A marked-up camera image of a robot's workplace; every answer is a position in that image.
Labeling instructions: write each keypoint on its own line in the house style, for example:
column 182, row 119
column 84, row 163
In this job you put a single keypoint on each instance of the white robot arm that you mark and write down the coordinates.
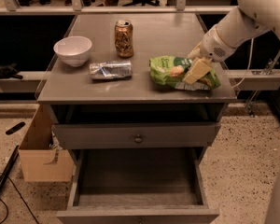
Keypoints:
column 249, row 19

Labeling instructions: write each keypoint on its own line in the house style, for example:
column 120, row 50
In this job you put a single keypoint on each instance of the black oblong floor object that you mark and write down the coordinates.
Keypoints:
column 15, row 128

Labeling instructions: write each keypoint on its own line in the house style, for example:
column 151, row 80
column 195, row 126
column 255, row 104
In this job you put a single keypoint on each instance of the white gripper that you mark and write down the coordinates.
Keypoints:
column 214, row 46

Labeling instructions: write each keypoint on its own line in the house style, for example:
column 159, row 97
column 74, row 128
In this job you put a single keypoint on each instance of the silver lying can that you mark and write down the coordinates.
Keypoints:
column 111, row 70

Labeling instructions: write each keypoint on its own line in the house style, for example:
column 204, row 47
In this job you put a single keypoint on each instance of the green rice chip bag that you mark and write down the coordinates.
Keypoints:
column 170, row 71

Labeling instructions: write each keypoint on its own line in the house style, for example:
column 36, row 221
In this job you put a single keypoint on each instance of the grey drawer cabinet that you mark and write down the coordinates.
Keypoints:
column 72, row 97

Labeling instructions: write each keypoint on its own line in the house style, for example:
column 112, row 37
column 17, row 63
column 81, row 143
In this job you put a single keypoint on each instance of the black bag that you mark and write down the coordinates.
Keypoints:
column 9, row 71

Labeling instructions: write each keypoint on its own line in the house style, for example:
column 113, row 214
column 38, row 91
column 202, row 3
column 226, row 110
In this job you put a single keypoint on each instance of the black flat bar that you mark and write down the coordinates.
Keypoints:
column 11, row 161

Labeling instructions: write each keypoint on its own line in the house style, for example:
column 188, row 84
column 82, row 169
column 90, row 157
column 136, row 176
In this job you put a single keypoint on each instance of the gold soda can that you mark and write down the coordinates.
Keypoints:
column 124, row 38

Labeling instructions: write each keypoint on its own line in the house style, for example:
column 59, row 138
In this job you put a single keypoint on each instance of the white bowl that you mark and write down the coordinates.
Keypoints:
column 73, row 50

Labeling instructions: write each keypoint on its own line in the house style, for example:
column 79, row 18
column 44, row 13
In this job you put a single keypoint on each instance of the cardboard box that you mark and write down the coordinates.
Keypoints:
column 42, row 160

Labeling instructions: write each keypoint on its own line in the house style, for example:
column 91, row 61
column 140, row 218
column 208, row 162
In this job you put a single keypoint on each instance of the grey upper drawer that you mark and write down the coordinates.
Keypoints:
column 136, row 135

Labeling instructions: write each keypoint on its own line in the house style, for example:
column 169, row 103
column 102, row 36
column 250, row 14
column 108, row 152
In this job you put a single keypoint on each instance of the grey open middle drawer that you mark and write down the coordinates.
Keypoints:
column 138, row 186

